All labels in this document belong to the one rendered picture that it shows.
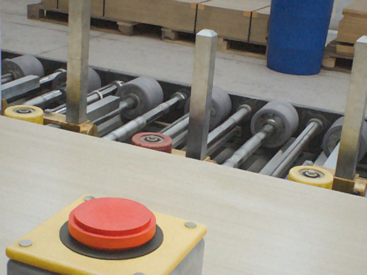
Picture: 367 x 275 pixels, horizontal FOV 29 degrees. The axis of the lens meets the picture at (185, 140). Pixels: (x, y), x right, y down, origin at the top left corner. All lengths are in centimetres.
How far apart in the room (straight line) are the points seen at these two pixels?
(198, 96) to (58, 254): 118
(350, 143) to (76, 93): 61
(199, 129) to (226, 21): 504
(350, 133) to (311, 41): 453
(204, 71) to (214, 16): 509
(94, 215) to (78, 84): 129
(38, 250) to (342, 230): 84
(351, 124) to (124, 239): 112
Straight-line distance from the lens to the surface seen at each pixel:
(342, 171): 144
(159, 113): 190
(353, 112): 140
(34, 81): 199
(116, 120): 203
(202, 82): 147
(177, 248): 32
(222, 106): 195
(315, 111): 197
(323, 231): 111
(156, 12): 679
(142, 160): 130
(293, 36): 589
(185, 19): 667
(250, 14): 641
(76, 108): 162
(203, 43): 145
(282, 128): 187
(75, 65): 160
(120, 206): 33
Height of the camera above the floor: 137
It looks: 19 degrees down
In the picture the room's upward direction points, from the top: 5 degrees clockwise
